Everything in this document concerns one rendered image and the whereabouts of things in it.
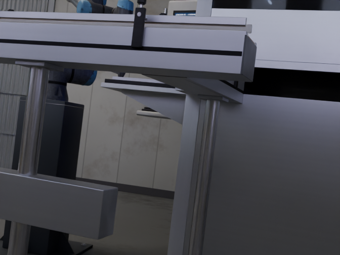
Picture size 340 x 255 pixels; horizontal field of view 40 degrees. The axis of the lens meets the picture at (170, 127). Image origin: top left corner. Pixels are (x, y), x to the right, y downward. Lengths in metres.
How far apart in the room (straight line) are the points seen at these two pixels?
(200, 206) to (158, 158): 3.31
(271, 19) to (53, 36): 0.94
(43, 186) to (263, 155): 0.90
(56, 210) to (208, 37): 0.55
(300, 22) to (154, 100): 0.69
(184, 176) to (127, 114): 3.19
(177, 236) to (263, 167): 0.44
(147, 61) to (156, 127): 3.88
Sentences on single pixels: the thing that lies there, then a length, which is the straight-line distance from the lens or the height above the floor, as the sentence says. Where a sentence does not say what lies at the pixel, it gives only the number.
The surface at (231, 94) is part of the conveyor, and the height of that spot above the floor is 0.86.
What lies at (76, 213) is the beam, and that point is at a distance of 1.17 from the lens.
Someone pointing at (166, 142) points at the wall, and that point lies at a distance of 4.91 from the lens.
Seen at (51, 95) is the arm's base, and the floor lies 0.81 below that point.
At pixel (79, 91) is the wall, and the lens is 5.24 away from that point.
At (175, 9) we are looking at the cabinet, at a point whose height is 1.49.
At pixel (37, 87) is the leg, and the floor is 0.78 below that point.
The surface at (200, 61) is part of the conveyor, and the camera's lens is 1.03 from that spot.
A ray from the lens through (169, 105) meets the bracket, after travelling 2.03.
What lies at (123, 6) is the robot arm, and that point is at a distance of 2.19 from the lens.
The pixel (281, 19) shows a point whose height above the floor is 1.17.
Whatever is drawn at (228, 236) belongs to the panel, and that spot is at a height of 0.33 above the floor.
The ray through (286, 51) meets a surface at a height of 1.05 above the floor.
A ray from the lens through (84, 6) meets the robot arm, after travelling 2.22.
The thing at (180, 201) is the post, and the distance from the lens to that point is 1.91.
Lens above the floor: 0.71
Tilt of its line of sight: level
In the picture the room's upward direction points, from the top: 7 degrees clockwise
